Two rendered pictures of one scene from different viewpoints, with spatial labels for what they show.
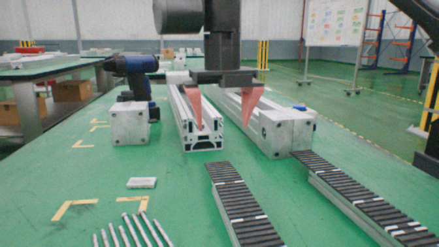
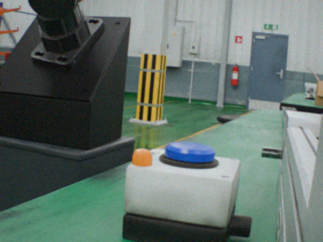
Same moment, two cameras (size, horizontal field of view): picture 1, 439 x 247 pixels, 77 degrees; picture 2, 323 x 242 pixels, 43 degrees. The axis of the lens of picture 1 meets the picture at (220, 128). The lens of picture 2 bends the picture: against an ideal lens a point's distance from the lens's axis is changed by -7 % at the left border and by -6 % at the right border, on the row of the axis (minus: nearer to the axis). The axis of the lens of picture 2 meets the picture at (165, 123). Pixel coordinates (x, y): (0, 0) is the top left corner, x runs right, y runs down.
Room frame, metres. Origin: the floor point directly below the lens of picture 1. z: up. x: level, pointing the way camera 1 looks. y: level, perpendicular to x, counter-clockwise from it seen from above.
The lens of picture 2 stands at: (1.14, -0.11, 0.91)
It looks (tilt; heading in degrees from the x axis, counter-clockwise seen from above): 7 degrees down; 207
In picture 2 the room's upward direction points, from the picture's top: 5 degrees clockwise
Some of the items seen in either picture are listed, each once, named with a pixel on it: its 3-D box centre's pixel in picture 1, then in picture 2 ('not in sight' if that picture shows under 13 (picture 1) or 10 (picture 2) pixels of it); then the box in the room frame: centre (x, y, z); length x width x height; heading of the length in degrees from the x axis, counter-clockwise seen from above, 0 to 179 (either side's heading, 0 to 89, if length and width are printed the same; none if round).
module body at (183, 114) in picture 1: (185, 101); not in sight; (1.02, 0.13, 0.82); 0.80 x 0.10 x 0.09; 13
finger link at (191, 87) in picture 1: (207, 102); not in sight; (0.44, 0.02, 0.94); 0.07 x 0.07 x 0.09; 13
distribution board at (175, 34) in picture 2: not in sight; (173, 59); (-9.59, -5.44, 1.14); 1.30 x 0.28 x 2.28; 97
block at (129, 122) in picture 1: (135, 122); not in sight; (0.73, 0.23, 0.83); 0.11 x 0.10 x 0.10; 101
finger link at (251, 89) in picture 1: (237, 100); not in sight; (0.45, -0.03, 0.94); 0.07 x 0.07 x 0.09; 13
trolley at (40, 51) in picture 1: (39, 73); not in sight; (4.99, 3.25, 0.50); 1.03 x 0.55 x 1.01; 12
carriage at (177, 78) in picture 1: (178, 80); not in sight; (1.27, 0.19, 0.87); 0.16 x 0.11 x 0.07; 13
